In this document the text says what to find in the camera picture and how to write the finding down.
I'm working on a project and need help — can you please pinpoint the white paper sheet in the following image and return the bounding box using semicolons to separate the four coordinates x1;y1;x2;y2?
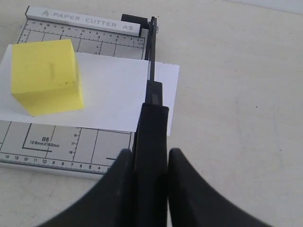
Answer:
0;44;180;137

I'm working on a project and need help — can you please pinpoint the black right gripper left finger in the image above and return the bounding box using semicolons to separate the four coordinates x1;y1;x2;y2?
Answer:
40;149;134;227

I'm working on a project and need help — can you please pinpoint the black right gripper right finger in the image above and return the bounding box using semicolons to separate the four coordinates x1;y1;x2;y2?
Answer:
168;148;268;227

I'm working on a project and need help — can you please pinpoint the yellow foam cube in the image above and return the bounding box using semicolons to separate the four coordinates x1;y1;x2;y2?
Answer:
10;39;84;116

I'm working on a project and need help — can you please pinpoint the black cutter blade arm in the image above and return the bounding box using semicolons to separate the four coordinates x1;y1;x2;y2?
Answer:
134;17;169;227

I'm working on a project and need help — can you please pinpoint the grey paper cutter base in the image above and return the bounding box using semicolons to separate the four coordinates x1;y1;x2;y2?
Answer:
0;6;149;178

